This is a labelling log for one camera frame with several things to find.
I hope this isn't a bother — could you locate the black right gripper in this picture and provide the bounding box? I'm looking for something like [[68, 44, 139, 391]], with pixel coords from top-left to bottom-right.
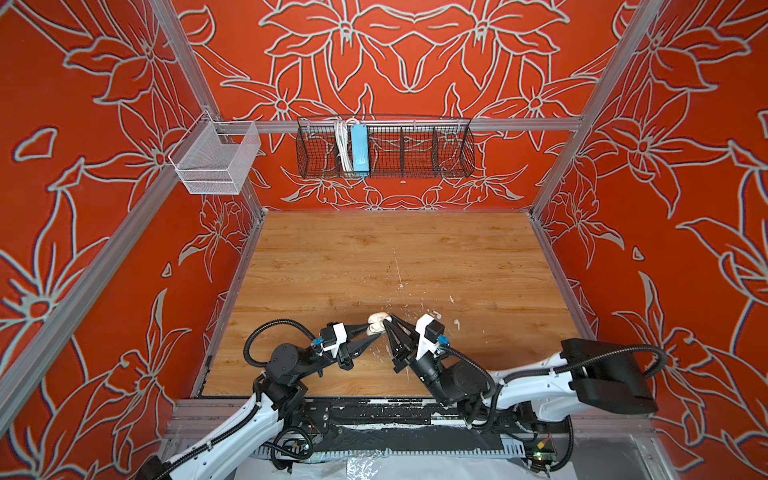
[[385, 315, 460, 413]]

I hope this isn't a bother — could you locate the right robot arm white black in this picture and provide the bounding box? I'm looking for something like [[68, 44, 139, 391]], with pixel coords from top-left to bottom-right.
[[367, 312, 669, 429]]

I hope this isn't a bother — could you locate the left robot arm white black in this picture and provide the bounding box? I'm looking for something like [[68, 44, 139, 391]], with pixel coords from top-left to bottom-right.
[[136, 312, 392, 479]]

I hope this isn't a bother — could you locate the small green circuit board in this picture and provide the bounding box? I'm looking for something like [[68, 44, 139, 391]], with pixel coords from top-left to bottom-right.
[[526, 447, 557, 473]]

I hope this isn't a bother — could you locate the blue flat box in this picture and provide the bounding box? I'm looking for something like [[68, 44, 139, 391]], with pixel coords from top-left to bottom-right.
[[350, 123, 370, 177]]

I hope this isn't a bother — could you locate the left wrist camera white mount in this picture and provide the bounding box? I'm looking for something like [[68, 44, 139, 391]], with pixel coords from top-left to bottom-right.
[[312, 323, 348, 356]]

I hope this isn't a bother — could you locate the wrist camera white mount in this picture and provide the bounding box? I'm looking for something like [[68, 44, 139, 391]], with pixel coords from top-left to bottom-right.
[[312, 323, 348, 356], [415, 314, 449, 360]]

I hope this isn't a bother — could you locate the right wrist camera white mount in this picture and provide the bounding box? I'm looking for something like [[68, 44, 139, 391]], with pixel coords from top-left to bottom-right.
[[415, 314, 449, 360]]

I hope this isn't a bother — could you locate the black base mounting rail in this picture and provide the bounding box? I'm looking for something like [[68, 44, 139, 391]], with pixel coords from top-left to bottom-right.
[[263, 395, 571, 454]]

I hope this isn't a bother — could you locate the black wire wall basket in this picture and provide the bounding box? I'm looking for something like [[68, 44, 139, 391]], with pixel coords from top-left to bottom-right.
[[296, 115, 476, 180]]

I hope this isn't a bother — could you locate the white coiled cable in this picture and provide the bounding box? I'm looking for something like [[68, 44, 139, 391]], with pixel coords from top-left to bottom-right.
[[334, 119, 354, 176]]

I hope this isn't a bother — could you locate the clear plastic wall bin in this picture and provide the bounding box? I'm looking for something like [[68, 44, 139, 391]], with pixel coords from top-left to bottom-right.
[[169, 110, 262, 195]]

